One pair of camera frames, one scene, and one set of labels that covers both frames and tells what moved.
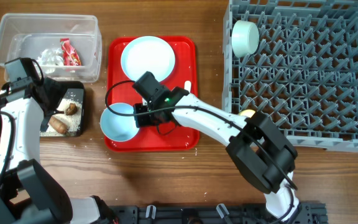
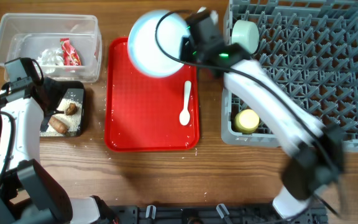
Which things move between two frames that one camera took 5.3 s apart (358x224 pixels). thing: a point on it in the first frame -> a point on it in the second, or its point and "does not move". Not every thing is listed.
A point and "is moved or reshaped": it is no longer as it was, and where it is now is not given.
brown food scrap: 72,109 does not move
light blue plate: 148,53 is moved or reshaped
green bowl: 245,38 does not move
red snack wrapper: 70,56 does not move
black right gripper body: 144,116 -> 186,51
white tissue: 50,59 does not move
